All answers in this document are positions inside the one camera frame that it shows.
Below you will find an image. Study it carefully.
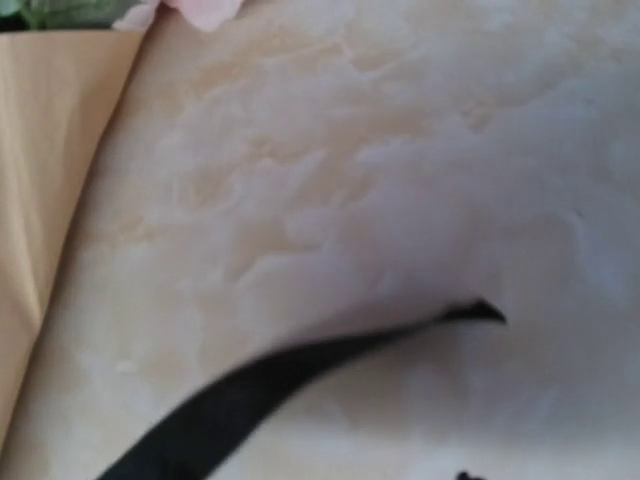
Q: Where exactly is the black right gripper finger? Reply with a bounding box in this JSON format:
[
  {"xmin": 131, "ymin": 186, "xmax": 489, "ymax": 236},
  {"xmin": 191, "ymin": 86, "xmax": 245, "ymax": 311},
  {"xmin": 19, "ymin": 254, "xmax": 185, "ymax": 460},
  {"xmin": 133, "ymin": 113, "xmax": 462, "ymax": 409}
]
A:
[{"xmin": 455, "ymin": 471, "xmax": 485, "ymax": 480}]

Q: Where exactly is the black printed ribbon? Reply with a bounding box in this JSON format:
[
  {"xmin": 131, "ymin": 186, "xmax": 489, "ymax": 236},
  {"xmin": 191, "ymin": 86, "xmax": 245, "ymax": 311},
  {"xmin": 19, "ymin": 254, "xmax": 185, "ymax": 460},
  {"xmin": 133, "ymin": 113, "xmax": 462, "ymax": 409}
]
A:
[{"xmin": 101, "ymin": 300, "xmax": 506, "ymax": 480}]

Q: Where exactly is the pink rose stem bunch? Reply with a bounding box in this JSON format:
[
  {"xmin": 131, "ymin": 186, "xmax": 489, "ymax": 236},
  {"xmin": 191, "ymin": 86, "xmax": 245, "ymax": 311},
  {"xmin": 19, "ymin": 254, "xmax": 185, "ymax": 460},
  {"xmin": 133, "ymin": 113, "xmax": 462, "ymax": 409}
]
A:
[{"xmin": 1, "ymin": 0, "xmax": 243, "ymax": 32}]

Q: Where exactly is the green pink wrapping paper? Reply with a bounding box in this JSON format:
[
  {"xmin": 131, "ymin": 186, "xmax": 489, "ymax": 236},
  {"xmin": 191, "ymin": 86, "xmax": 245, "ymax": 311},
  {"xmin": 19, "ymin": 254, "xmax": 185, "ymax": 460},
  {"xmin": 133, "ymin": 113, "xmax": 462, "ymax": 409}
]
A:
[{"xmin": 1, "ymin": 30, "xmax": 143, "ymax": 431}]

